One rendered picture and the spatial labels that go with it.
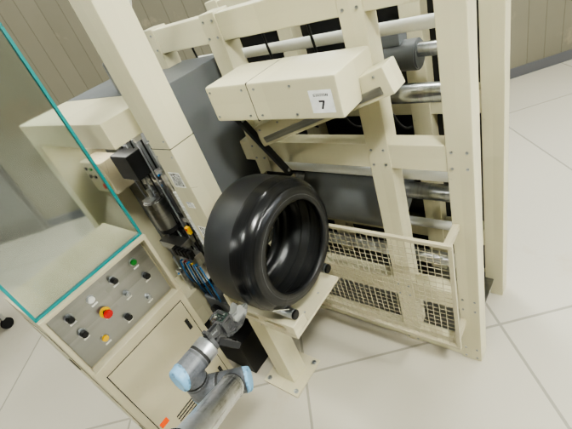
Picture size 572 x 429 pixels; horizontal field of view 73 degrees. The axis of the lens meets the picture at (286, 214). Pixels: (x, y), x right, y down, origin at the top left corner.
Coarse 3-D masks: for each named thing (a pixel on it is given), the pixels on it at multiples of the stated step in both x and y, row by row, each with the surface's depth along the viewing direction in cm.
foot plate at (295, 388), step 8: (304, 360) 249; (312, 360) 247; (272, 368) 252; (304, 368) 245; (312, 368) 243; (272, 376) 247; (280, 376) 245; (304, 376) 240; (272, 384) 242; (280, 384) 241; (288, 384) 239; (296, 384) 237; (304, 384) 236; (288, 392) 235; (296, 392) 233
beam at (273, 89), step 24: (360, 48) 132; (240, 72) 156; (264, 72) 145; (288, 72) 135; (312, 72) 126; (336, 72) 119; (360, 72) 130; (216, 96) 154; (240, 96) 146; (264, 96) 140; (288, 96) 133; (336, 96) 122; (360, 96) 132; (240, 120) 155
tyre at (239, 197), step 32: (224, 192) 153; (256, 192) 144; (288, 192) 148; (224, 224) 144; (256, 224) 138; (288, 224) 190; (320, 224) 170; (224, 256) 143; (256, 256) 138; (288, 256) 190; (320, 256) 172; (224, 288) 152; (256, 288) 143; (288, 288) 177
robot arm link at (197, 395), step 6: (210, 378) 138; (204, 384) 136; (210, 384) 137; (192, 390) 134; (198, 390) 135; (204, 390) 137; (210, 390) 136; (192, 396) 137; (198, 396) 136; (204, 396) 137; (198, 402) 139
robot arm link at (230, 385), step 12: (216, 372) 141; (228, 372) 137; (240, 372) 137; (216, 384) 136; (228, 384) 125; (240, 384) 131; (252, 384) 139; (216, 396) 115; (228, 396) 119; (240, 396) 131; (204, 408) 106; (216, 408) 109; (228, 408) 116; (192, 420) 99; (204, 420) 101; (216, 420) 106
